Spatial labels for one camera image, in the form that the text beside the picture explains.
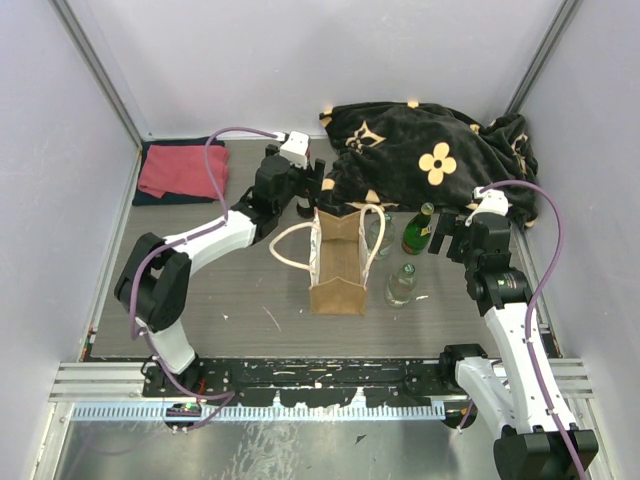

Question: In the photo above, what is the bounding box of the white cable duct strip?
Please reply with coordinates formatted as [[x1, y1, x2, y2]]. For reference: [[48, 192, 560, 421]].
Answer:
[[70, 401, 446, 422]]

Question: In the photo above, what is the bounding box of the green bottle right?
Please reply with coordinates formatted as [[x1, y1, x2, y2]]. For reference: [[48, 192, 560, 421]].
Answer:
[[401, 202, 435, 255]]

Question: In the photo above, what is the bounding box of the clear bottle upper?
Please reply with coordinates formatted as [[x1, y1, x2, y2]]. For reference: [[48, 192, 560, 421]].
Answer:
[[366, 213, 396, 260]]

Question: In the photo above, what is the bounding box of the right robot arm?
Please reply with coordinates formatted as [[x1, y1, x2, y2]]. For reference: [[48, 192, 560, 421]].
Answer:
[[428, 210, 599, 479]]

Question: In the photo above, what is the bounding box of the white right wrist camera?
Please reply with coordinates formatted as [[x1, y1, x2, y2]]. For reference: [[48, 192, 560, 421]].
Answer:
[[465, 187, 509, 227]]

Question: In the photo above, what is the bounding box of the dark blue folded cloth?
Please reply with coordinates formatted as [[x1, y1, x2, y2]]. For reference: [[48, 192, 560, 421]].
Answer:
[[132, 137, 230, 207]]

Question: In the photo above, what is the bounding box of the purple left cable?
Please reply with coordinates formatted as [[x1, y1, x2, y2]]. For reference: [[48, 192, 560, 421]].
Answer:
[[128, 126, 284, 431]]

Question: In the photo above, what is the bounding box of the clear bottle lower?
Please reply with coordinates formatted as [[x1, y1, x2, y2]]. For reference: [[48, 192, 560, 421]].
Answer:
[[385, 263, 417, 308]]

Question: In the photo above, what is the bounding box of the clear bottle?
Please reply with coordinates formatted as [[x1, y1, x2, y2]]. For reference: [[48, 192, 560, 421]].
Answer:
[[366, 213, 396, 260], [385, 263, 417, 308]]

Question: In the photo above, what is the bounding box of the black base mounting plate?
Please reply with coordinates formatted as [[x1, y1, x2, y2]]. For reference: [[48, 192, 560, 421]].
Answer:
[[142, 355, 481, 409]]

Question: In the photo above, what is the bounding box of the red folded cloth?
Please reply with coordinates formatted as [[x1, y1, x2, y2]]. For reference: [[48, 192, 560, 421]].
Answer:
[[138, 145, 229, 200]]

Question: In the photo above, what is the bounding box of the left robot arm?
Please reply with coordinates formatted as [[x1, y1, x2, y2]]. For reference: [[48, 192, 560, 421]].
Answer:
[[114, 152, 326, 396]]

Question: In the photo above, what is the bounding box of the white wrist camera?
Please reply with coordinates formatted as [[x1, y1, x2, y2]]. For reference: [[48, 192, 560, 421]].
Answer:
[[465, 187, 509, 227], [272, 131, 310, 170]]

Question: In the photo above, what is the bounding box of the black floral blanket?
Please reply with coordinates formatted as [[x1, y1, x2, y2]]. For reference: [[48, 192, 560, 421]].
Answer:
[[317, 102, 538, 216]]

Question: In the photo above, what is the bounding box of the brown canvas bag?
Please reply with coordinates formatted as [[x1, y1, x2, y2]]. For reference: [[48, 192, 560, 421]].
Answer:
[[269, 204, 386, 315]]

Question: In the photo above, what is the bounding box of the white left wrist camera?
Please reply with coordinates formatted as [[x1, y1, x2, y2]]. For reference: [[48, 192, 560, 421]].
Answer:
[[272, 131, 310, 170]]

